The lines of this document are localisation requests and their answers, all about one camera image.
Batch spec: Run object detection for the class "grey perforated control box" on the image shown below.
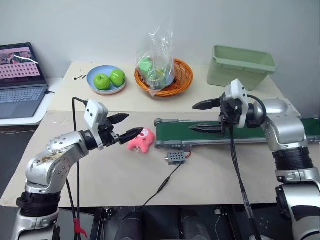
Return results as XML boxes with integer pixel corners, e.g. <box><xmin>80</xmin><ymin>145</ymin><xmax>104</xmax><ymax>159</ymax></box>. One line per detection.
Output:
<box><xmin>164</xmin><ymin>150</ymin><xmax>187</xmax><ymax>166</ymax></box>

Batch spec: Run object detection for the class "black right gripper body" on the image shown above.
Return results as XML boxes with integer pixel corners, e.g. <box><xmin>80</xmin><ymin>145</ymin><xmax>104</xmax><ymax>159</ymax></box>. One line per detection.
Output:
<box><xmin>218</xmin><ymin>92</ymin><xmax>244</xmax><ymax>128</ymax></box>

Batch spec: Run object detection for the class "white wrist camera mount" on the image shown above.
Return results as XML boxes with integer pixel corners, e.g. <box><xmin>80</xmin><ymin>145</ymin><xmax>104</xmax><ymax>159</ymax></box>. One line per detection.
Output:
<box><xmin>224</xmin><ymin>79</ymin><xmax>249</xmax><ymax>129</ymax></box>
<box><xmin>83</xmin><ymin>99</ymin><xmax>109</xmax><ymax>151</ymax></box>

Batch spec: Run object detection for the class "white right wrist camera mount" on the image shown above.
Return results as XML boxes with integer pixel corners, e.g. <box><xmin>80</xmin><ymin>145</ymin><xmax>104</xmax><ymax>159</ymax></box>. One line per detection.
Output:
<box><xmin>224</xmin><ymin>79</ymin><xmax>249</xmax><ymax>129</ymax></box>

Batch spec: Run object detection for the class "orange woven basket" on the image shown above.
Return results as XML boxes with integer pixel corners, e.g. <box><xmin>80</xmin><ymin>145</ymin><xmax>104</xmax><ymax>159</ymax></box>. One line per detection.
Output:
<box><xmin>134</xmin><ymin>57</ymin><xmax>195</xmax><ymax>97</ymax></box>

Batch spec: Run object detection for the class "green conveyor belt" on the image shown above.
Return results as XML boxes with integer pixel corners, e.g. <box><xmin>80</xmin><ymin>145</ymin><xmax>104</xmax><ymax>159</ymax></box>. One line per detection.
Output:
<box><xmin>153</xmin><ymin>116</ymin><xmax>320</xmax><ymax>151</ymax></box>

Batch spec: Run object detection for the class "clear plastic bag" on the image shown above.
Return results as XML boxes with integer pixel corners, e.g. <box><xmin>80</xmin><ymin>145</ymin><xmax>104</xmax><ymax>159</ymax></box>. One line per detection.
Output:
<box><xmin>135</xmin><ymin>18</ymin><xmax>176</xmax><ymax>98</ymax></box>

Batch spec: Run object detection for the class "light blue plate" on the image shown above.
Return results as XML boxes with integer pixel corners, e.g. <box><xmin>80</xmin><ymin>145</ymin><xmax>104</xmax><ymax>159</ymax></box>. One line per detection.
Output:
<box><xmin>86</xmin><ymin>65</ymin><xmax>128</xmax><ymax>96</ymax></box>

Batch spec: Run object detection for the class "grey laptop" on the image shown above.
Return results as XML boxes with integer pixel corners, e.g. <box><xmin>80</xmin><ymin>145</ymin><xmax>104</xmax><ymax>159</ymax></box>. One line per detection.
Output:
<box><xmin>0</xmin><ymin>42</ymin><xmax>50</xmax><ymax>120</ymax></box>

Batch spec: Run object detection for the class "white side table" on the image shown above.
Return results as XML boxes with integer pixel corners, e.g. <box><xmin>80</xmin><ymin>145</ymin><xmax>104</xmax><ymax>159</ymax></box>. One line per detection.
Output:
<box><xmin>0</xmin><ymin>76</ymin><xmax>64</xmax><ymax>126</ymax></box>

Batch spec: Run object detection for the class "red tape strip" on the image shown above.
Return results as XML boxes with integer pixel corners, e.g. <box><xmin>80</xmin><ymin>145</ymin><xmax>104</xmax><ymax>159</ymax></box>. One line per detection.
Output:
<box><xmin>73</xmin><ymin>218</ymin><xmax>88</xmax><ymax>239</ymax></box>

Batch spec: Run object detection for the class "green apple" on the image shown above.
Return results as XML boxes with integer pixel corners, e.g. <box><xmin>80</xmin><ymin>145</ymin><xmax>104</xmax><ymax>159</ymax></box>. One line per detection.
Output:
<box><xmin>93</xmin><ymin>73</ymin><xmax>111</xmax><ymax>91</ymax></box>
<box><xmin>109</xmin><ymin>69</ymin><xmax>126</xmax><ymax>88</ymax></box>

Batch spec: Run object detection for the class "pink octopus toy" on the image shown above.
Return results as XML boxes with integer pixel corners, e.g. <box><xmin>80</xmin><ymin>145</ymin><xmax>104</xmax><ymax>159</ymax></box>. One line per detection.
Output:
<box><xmin>127</xmin><ymin>127</ymin><xmax>156</xmax><ymax>153</ymax></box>

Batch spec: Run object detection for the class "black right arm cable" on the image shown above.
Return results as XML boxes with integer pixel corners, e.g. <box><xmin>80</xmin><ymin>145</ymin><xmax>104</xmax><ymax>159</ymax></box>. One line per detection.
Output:
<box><xmin>228</xmin><ymin>94</ymin><xmax>267</xmax><ymax>240</ymax></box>

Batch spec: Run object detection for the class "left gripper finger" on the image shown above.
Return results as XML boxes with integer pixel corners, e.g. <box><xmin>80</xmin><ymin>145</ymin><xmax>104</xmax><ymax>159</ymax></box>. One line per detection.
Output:
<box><xmin>117</xmin><ymin>127</ymin><xmax>145</xmax><ymax>145</ymax></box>
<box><xmin>106</xmin><ymin>113</ymin><xmax>130</xmax><ymax>124</ymax></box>

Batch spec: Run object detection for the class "black control box power cable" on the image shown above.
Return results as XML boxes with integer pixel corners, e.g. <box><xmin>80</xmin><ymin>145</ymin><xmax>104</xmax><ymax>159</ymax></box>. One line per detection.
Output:
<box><xmin>119</xmin><ymin>162</ymin><xmax>183</xmax><ymax>216</ymax></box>

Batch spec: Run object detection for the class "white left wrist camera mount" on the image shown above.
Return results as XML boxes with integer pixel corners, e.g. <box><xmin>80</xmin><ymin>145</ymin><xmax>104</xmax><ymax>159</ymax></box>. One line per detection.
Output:
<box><xmin>83</xmin><ymin>99</ymin><xmax>109</xmax><ymax>151</ymax></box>

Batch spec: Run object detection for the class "green plastic toy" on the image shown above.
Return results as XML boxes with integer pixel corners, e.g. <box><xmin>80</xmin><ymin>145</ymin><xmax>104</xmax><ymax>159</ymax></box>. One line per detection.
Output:
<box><xmin>138</xmin><ymin>56</ymin><xmax>155</xmax><ymax>74</ymax></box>

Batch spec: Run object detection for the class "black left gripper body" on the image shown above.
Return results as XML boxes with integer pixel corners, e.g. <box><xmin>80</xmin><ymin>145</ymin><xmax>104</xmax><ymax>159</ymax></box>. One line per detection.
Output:
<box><xmin>98</xmin><ymin>118</ymin><xmax>121</xmax><ymax>148</ymax></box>

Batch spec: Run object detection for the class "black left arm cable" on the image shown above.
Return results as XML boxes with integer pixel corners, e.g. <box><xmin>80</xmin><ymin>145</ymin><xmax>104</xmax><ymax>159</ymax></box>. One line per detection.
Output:
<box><xmin>65</xmin><ymin>96</ymin><xmax>88</xmax><ymax>240</ymax></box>

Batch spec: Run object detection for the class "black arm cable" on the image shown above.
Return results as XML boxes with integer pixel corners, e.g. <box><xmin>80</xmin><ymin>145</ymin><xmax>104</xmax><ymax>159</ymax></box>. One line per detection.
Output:
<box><xmin>228</xmin><ymin>94</ymin><xmax>267</xmax><ymax>240</ymax></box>
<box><xmin>65</xmin><ymin>96</ymin><xmax>88</xmax><ymax>240</ymax></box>

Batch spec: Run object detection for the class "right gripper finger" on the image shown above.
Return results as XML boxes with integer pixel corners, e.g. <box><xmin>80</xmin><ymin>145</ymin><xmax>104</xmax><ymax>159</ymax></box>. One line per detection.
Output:
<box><xmin>189</xmin><ymin>124</ymin><xmax>224</xmax><ymax>136</ymax></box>
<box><xmin>192</xmin><ymin>97</ymin><xmax>222</xmax><ymax>111</ymax></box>

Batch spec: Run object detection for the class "light green plastic bin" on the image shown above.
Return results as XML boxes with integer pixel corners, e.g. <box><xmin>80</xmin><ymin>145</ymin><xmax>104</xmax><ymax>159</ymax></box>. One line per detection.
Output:
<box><xmin>206</xmin><ymin>44</ymin><xmax>278</xmax><ymax>92</ymax></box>

